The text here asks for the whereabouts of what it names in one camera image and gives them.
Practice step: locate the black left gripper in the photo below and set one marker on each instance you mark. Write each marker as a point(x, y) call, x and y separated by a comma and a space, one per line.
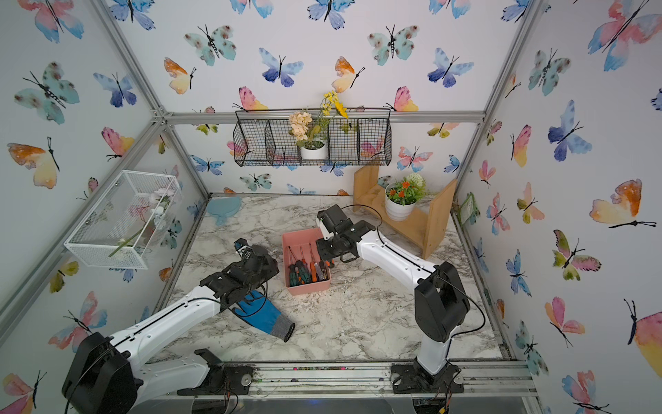
point(271, 266)

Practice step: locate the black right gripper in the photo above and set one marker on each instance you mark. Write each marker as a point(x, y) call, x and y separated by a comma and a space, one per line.
point(321, 251)

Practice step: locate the black handled screwdriver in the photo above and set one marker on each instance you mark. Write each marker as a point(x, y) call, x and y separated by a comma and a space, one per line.
point(293, 270)

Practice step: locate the clear handled screwdriver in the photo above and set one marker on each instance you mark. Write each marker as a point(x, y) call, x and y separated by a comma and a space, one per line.
point(321, 271)

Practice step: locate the green black screwdriver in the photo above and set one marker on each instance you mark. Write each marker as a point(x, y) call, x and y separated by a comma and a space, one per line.
point(303, 268)

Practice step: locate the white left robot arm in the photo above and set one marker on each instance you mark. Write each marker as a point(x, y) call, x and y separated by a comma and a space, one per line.
point(109, 373)

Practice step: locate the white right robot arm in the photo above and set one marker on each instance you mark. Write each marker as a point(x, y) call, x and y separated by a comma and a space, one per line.
point(441, 303)

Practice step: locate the pink storage box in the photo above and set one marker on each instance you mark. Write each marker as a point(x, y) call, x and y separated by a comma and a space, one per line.
point(297, 240)

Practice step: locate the wooden desktop shelf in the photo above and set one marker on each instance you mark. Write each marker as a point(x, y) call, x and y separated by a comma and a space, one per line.
point(424, 229)

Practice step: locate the blue grey work glove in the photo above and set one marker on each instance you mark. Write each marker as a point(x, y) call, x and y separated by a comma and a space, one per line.
point(258, 311)

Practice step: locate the white flower pot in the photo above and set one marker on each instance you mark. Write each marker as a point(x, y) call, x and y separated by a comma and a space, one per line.
point(395, 211)

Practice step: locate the light blue hand mirror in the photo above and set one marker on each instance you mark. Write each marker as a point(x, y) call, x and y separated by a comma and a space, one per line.
point(222, 209)

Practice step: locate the green orange artificial plant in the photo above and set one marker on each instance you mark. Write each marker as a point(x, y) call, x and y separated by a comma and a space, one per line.
point(408, 191)

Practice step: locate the small white basket pot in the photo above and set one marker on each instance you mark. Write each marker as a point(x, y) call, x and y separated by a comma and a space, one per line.
point(318, 153)

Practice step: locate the beige yellow artificial flowers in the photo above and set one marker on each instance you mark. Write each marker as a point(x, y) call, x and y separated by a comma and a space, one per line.
point(312, 129)

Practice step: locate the pink white artificial flower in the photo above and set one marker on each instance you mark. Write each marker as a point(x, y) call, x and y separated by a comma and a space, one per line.
point(149, 223)

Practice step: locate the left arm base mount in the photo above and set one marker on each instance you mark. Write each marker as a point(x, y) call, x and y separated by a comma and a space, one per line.
point(222, 378)

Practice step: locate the black wire wall basket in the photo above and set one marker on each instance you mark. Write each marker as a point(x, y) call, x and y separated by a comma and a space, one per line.
point(261, 139)

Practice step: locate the white mesh wall basket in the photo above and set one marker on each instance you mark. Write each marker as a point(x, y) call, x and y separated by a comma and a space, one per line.
point(99, 231)

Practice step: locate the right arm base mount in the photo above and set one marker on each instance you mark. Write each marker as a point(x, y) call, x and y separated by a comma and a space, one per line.
point(412, 378)

